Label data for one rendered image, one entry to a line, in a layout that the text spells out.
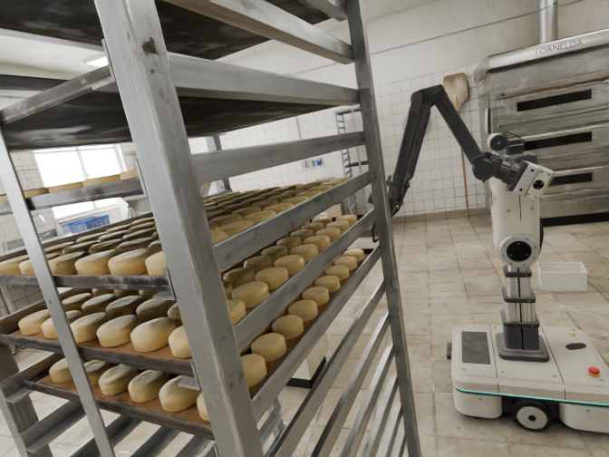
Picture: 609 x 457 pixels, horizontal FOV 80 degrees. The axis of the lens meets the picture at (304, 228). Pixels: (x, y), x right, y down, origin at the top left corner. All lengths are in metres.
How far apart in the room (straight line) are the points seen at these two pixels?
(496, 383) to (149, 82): 1.87
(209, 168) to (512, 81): 4.63
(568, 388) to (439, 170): 4.27
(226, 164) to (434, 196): 5.56
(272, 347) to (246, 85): 0.35
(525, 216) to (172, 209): 1.63
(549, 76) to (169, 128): 4.80
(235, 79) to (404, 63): 5.46
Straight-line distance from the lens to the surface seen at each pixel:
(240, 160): 0.42
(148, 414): 0.52
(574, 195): 5.14
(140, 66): 0.31
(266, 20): 0.55
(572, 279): 3.42
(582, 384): 2.02
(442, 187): 5.87
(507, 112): 4.84
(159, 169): 0.30
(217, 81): 0.42
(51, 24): 0.76
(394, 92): 5.83
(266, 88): 0.50
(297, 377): 2.35
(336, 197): 0.65
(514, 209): 1.79
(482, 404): 2.04
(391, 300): 0.94
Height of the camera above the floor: 1.41
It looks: 12 degrees down
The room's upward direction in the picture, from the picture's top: 10 degrees counter-clockwise
